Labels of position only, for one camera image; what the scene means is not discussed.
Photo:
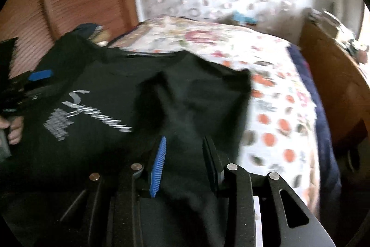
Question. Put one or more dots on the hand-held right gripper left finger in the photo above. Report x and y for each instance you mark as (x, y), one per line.
(157, 167)

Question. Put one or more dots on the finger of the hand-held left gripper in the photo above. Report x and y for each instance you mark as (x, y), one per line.
(40, 75)

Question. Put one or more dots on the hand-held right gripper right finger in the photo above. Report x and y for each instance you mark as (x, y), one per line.
(211, 163)

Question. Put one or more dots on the black printed t-shirt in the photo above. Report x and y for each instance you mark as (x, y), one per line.
(115, 90)

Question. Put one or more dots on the stack of folded clothes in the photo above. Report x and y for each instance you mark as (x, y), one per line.
(92, 31)

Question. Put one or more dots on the person's left hand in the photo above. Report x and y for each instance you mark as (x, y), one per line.
(14, 131)

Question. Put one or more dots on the white orange-dotted bed sheet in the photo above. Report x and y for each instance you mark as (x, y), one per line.
(271, 125)

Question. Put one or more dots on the navy blue blanket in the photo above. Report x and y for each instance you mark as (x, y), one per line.
(326, 154)

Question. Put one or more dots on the light blue packet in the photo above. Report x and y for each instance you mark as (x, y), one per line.
(242, 17)

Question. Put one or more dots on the wooden desk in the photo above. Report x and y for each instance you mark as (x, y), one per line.
(332, 76)

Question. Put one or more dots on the pile of desk clutter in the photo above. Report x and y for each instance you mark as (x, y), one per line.
(332, 22)

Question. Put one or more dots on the bright window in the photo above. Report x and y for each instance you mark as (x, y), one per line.
(364, 27)

